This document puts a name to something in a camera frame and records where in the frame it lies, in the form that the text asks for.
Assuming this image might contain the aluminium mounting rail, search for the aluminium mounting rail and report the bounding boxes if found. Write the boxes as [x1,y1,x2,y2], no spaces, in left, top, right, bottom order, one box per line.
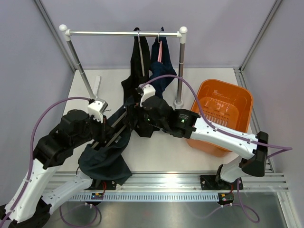
[30,172,289,192]

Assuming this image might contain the black shorts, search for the black shorts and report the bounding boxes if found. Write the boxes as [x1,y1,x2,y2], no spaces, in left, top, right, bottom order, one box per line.
[121,37,154,138]

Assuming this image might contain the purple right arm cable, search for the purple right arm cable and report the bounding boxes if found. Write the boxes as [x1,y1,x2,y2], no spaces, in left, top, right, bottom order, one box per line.
[140,75,293,159]

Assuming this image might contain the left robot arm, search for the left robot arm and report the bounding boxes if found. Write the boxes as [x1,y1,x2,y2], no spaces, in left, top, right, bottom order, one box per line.
[0,109,109,228]

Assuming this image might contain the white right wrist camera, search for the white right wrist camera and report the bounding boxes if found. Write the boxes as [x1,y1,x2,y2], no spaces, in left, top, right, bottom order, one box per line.
[136,84,156,107]

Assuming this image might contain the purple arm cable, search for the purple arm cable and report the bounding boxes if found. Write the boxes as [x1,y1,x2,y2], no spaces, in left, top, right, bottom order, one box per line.
[140,75,293,159]
[0,96,92,223]

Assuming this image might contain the orange plastic laundry basket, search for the orange plastic laundry basket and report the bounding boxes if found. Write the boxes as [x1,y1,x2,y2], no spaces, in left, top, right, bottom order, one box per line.
[185,79,253,158]

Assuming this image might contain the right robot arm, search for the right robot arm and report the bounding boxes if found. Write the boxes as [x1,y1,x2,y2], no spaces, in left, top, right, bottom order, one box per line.
[126,96,268,189]

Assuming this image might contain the navy blue shorts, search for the navy blue shorts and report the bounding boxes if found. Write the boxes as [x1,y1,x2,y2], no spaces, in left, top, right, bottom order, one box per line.
[150,37,177,98]

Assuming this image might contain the metal clothes rack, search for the metal clothes rack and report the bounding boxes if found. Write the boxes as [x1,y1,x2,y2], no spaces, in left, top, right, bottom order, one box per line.
[59,24,188,99]

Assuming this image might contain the dark teal shorts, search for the dark teal shorts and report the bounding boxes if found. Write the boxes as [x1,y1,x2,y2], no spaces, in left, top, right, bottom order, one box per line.
[78,96,143,186]

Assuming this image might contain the white slotted cable duct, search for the white slotted cable duct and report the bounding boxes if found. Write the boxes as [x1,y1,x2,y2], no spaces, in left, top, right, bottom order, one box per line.
[41,192,219,202]

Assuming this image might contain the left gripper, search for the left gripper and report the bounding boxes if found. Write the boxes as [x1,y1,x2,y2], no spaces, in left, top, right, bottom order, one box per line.
[72,112,115,148]

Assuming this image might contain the grey clothes hanger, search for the grey clothes hanger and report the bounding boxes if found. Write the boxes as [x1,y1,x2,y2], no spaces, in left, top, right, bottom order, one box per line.
[91,110,129,150]
[137,29,145,77]

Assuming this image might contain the purple left floor cable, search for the purple left floor cable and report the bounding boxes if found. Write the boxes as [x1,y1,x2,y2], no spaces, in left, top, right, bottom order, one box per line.
[58,203,102,226]

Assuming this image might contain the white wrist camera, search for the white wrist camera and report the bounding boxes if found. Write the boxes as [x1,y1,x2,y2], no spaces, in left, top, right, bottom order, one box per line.
[87,100,108,123]
[136,84,156,107]

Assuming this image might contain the pink clothes hanger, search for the pink clothes hanger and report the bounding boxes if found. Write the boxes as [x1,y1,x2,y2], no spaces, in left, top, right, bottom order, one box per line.
[157,33,162,63]

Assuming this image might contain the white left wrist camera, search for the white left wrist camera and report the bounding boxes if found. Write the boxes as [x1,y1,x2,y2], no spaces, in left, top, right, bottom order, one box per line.
[87,100,108,123]

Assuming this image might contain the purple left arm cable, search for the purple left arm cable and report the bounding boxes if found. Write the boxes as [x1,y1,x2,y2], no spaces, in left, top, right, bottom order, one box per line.
[0,96,92,223]

